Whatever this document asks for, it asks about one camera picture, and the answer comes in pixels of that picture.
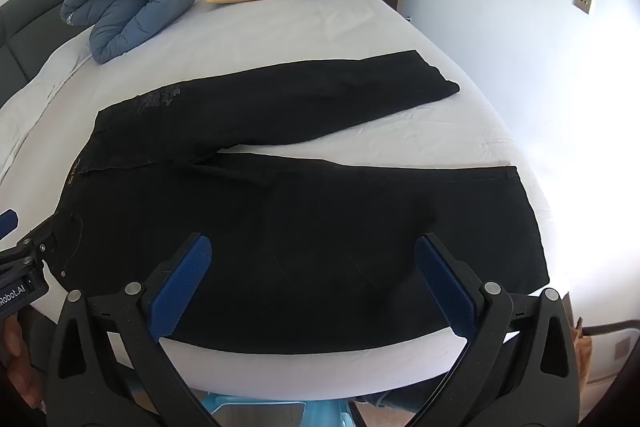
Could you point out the black pants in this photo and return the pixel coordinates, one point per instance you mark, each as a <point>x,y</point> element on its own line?
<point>300,217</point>

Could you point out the bed with white sheet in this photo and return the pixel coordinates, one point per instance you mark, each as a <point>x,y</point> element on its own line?
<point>300,27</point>

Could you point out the person's left hand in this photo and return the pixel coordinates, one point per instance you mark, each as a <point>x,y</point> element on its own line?
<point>14,347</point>

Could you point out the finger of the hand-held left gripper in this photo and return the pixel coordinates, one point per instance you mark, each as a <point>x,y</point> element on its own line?
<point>7,223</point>
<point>42,239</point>

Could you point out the grey padded headboard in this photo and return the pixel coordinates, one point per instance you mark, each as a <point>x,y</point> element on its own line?
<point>25,22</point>

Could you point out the light blue plastic stool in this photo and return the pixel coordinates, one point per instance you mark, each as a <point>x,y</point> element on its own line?
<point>260,409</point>

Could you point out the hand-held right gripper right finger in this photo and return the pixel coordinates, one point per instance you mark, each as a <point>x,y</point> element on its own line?
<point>442,279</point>

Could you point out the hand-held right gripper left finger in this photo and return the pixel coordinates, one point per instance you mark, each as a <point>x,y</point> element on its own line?
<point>187,277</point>

